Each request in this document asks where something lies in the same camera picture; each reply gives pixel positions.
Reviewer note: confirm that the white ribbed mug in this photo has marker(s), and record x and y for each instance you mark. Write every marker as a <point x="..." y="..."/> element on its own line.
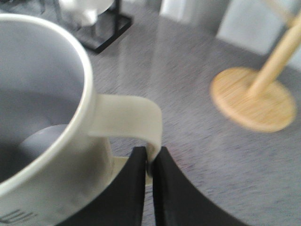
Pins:
<point x="85" y="12"/>

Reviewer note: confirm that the grey pleated curtain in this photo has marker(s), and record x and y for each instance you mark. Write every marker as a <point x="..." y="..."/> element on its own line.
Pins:
<point x="254" y="25"/>

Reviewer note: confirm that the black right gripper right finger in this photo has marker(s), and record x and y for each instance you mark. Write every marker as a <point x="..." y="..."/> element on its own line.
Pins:
<point x="177" y="202"/>

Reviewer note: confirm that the black wire mug rack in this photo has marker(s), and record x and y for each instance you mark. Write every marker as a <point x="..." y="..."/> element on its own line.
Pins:
<point x="109" y="26"/>

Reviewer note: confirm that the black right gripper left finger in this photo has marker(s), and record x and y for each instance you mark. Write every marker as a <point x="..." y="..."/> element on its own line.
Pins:
<point x="122" y="202"/>

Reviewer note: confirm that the cream HOME mug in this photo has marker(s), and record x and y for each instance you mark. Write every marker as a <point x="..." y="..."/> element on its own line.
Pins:
<point x="55" y="154"/>

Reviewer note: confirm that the wooden mug tree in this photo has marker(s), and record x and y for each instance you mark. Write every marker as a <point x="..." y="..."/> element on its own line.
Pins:
<point x="256" y="99"/>

